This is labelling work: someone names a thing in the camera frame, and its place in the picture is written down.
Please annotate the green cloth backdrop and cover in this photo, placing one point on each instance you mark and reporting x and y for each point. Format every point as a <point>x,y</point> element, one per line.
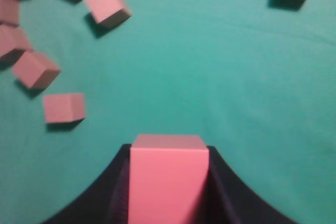
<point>254,78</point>

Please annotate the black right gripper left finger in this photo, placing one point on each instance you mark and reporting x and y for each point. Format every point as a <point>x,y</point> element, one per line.
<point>106,199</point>

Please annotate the pink foam cube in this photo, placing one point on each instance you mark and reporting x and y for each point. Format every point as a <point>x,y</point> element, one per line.
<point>167,178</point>
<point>35,71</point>
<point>108,13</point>
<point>10,12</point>
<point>64,108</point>
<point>14,42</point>

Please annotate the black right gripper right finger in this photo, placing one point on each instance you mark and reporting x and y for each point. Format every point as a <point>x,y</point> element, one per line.
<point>229,200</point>

